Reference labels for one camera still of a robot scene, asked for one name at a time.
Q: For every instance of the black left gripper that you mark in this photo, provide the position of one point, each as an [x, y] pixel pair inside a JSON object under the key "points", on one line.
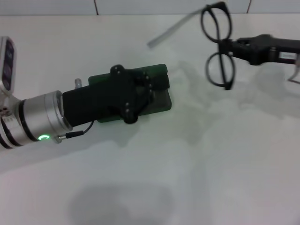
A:
{"points": [[100, 100]]}

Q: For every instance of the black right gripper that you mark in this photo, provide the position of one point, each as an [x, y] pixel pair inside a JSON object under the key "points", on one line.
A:
{"points": [[262, 50]]}

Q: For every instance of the green glasses case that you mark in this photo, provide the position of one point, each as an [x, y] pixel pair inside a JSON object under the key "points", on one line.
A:
{"points": [[164, 100]]}

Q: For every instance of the black round-frame glasses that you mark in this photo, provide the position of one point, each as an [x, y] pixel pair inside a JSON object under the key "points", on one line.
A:
{"points": [[227, 86]]}

